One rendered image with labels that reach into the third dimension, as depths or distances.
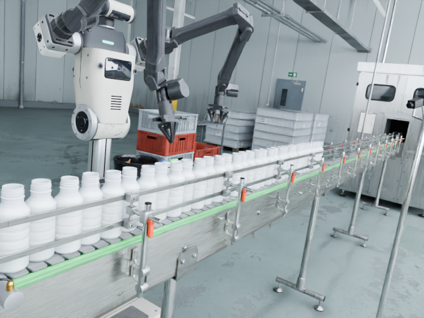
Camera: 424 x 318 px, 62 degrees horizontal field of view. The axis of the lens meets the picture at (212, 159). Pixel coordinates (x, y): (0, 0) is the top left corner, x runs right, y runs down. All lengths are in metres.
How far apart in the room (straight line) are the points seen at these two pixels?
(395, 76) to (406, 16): 5.97
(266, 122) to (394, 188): 3.33
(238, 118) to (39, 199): 7.82
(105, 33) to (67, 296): 1.13
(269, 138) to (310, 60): 4.65
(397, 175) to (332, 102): 6.22
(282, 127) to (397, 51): 4.81
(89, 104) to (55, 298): 0.93
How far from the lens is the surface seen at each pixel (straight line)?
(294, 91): 12.04
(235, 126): 8.51
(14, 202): 0.74
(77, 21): 1.39
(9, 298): 0.59
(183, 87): 1.29
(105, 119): 1.57
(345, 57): 11.74
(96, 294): 0.91
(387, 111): 5.80
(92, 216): 0.85
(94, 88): 1.54
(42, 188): 0.77
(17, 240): 0.76
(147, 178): 0.95
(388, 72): 5.79
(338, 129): 11.61
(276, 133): 7.93
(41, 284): 0.81
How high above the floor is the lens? 1.38
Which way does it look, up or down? 11 degrees down
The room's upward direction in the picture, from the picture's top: 7 degrees clockwise
